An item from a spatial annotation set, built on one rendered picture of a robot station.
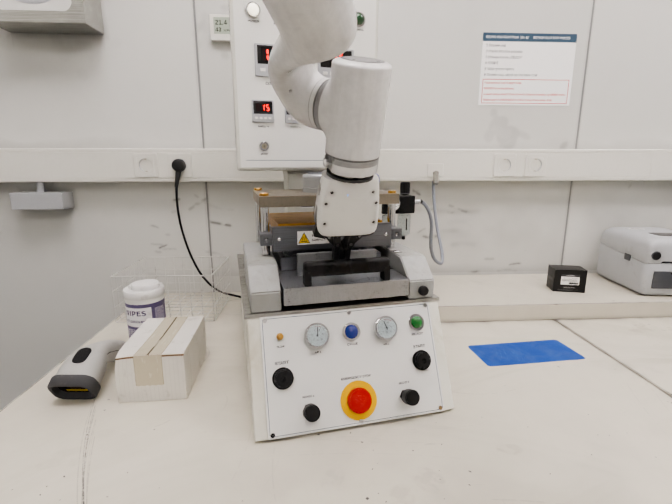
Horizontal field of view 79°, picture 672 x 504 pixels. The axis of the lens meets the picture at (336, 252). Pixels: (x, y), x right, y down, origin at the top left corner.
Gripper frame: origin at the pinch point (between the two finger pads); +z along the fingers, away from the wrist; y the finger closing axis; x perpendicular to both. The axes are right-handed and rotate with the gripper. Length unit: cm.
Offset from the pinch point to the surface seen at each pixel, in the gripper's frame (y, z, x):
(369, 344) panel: 3.0, 10.9, -11.9
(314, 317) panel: -6.0, 7.0, -8.1
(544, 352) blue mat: 48, 25, -7
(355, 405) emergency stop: -0.9, 16.7, -19.0
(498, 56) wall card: 64, -28, 64
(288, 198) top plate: -8.3, -6.9, 8.9
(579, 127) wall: 93, -10, 52
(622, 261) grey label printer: 96, 22, 20
